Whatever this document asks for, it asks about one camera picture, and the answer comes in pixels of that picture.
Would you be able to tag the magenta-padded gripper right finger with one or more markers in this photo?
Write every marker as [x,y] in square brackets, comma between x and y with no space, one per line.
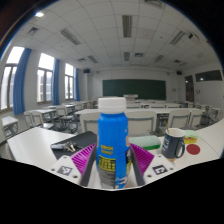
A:
[143,159]

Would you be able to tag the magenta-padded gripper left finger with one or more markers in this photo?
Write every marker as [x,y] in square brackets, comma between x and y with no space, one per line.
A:
[81,159]

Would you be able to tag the blue drink bottle white cap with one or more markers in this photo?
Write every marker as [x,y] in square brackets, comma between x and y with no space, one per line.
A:
[112,143]

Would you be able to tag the bunch of keys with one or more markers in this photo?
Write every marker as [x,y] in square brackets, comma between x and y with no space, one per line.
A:
[68,146]

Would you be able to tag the black laptop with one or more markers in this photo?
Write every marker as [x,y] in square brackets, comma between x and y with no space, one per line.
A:
[85,139]

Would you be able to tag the dark blue mug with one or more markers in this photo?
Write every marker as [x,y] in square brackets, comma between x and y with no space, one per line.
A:
[171,145]

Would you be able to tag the wooden stick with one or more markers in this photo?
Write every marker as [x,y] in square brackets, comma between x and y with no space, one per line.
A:
[166,127]

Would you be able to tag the white classroom desks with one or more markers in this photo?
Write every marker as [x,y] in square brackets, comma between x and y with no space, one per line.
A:
[150,111]

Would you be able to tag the flat round red coaster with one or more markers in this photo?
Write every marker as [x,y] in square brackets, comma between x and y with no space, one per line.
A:
[193,149]

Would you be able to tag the white classroom chairs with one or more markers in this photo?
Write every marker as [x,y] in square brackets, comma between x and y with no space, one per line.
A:
[178,119]

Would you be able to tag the white lectern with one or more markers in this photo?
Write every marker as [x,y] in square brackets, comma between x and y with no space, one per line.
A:
[130,97]

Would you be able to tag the green chalkboard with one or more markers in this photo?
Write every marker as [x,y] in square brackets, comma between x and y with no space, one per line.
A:
[134,89]

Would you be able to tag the blue curtain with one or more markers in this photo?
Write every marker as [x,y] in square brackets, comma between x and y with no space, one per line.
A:
[77,85]
[56,82]
[20,83]

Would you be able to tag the classroom window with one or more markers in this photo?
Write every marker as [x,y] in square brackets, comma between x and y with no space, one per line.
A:
[69,81]
[45,80]
[7,83]

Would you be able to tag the dark door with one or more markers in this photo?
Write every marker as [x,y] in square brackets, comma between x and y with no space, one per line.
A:
[189,88]

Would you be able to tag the ceiling projector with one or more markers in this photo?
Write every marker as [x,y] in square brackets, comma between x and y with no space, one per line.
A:
[194,36]

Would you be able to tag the ceiling lights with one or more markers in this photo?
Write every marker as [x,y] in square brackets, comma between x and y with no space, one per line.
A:
[126,25]

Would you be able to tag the black wall speaker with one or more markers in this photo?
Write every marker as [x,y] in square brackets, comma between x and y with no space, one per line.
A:
[179,72]
[86,70]

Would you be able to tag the dark high wall window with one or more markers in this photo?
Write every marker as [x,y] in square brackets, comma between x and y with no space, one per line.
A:
[208,76]

